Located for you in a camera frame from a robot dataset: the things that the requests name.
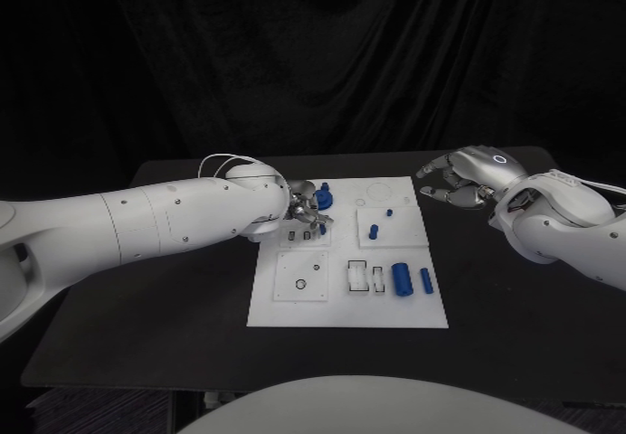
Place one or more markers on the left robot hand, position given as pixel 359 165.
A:
pixel 304 210

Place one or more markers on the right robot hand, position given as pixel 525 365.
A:
pixel 481 169

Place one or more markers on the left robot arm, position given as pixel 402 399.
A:
pixel 145 223

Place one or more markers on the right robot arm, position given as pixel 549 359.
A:
pixel 562 217

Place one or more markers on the white task board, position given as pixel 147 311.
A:
pixel 341 271

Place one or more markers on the blue gear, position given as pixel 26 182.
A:
pixel 323 199

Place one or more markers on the thick blue cylinder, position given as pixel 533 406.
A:
pixel 401 279

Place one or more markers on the thin blue cylinder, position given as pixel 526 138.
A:
pixel 425 280

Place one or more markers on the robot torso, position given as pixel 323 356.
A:
pixel 385 407

